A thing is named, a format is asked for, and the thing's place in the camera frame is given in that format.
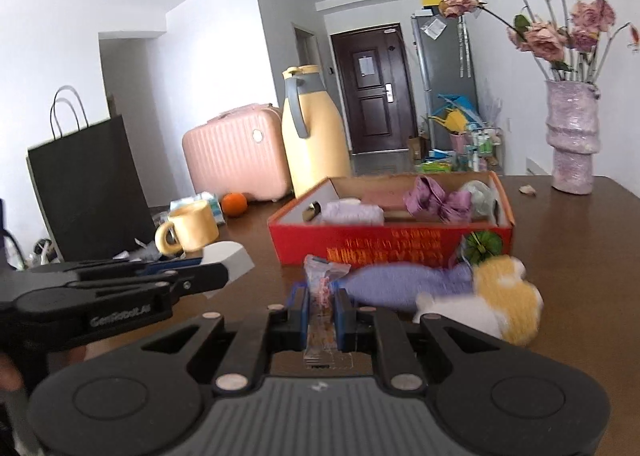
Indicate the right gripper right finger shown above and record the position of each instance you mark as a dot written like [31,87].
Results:
[379,333]

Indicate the pink mini suitcase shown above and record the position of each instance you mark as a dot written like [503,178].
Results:
[239,151]

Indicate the dark brown entrance door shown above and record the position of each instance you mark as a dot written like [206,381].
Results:
[376,87]

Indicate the yellow thermos jug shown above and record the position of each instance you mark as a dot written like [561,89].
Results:
[313,131]

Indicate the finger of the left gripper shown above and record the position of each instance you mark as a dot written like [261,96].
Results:
[58,318]
[61,274]

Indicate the clear plastic snack packet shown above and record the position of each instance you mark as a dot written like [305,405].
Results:
[321,346]

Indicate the orange fruit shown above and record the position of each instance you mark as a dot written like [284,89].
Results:
[234,205]

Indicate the dried pink rose bouquet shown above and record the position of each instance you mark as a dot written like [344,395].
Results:
[550,1]

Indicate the purple ceramic vase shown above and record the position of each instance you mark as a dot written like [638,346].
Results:
[573,132]

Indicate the white makeup sponge wedge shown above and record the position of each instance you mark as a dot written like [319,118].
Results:
[223,263]

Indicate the black paper shopping bag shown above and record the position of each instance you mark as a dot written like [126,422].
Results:
[89,192]

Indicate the purple knitted fish toy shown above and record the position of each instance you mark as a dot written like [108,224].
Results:
[397,285]

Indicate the grey refrigerator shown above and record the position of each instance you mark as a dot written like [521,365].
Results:
[446,66]

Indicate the purple satin bow scrunchie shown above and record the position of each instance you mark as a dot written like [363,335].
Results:
[429,201]

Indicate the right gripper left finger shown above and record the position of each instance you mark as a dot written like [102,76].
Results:
[262,335]

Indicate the person's left hand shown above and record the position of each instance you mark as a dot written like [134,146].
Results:
[10,378]

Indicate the lavender fluffy headband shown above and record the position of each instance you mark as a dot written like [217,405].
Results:
[351,211]

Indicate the red cardboard box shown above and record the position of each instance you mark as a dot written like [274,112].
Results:
[297,229]

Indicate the white and yellow plush toy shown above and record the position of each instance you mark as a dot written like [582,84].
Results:
[502,303]

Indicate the yellow and blue toy pile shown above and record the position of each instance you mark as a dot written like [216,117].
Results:
[457,115]

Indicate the yellow ceramic mug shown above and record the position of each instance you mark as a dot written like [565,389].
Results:
[188,229]

